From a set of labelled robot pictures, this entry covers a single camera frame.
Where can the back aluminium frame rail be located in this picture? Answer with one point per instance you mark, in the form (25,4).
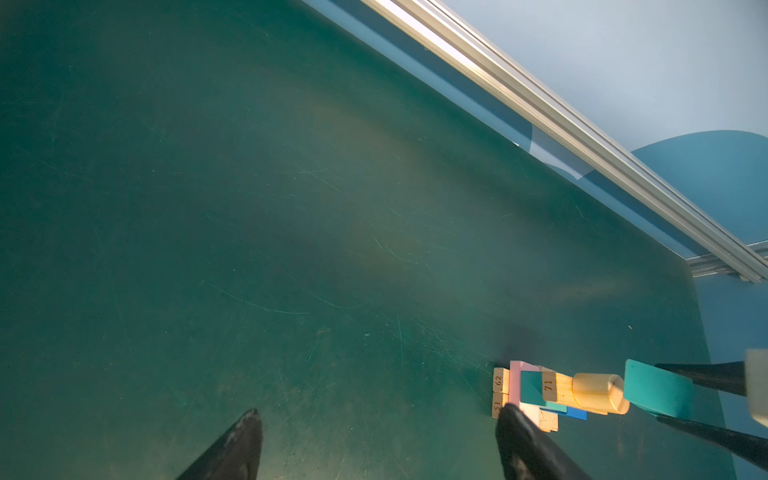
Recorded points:
(439,30)

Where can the pink wood block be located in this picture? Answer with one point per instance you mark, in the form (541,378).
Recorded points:
(515,369)

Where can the small teal block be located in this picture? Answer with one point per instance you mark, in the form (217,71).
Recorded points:
(531,392)

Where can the long natural wood block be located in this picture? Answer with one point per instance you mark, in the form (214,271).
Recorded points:
(558,388)

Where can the teal house-shaped block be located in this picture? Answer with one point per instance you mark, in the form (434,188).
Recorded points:
(658,391)

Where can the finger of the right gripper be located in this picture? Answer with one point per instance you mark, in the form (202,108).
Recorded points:
(726,377)
(751,448)

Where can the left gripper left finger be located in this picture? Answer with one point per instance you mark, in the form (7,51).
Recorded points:
(235,455)

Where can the small wood cylinder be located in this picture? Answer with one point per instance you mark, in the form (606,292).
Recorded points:
(602,393)

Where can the blue cube block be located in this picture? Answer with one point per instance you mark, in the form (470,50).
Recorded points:
(569,412)

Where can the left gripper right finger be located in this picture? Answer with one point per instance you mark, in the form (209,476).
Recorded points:
(526,452)

